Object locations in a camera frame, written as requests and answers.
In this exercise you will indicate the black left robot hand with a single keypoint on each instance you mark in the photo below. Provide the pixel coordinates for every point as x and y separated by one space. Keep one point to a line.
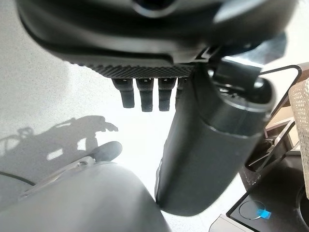
135 36

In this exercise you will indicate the dark grey washing machine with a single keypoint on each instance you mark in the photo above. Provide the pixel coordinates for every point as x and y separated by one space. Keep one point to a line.
277 193

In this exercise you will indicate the dark brown stool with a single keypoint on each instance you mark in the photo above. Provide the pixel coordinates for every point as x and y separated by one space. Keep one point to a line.
285 101

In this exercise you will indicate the white wicker laundry basket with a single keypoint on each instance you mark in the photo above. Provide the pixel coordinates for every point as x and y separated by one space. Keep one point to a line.
301 116

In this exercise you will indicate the small blue tape sticker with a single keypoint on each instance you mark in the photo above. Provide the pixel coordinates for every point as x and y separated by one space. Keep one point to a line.
263 213

